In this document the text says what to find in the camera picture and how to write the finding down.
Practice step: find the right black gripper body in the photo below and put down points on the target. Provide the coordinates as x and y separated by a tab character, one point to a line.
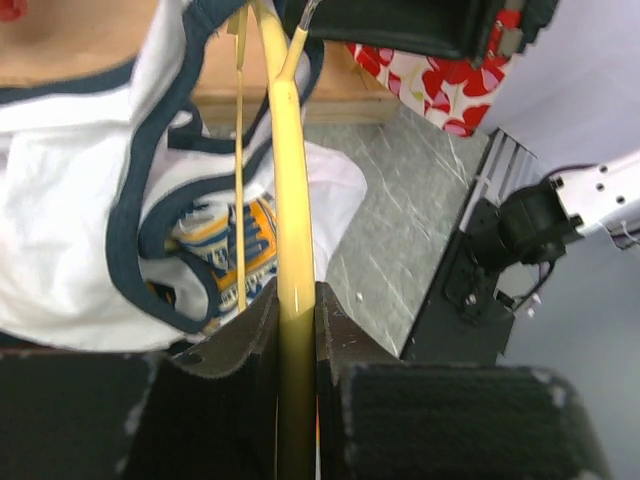
471	30

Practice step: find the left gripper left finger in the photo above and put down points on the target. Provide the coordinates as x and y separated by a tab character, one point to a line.
205	413

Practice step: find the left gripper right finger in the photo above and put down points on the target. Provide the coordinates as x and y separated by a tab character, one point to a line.
384	418

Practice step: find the yellow hanger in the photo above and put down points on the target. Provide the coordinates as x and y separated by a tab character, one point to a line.
296	415

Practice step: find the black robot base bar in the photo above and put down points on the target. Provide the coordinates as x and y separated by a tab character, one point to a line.
460	320

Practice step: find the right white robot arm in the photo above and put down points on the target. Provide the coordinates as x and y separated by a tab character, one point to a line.
536	223

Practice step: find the red floral white garment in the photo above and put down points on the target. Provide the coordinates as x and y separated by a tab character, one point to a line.
451	95

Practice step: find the orange tie-dye garment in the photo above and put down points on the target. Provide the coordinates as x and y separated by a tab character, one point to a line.
12	10

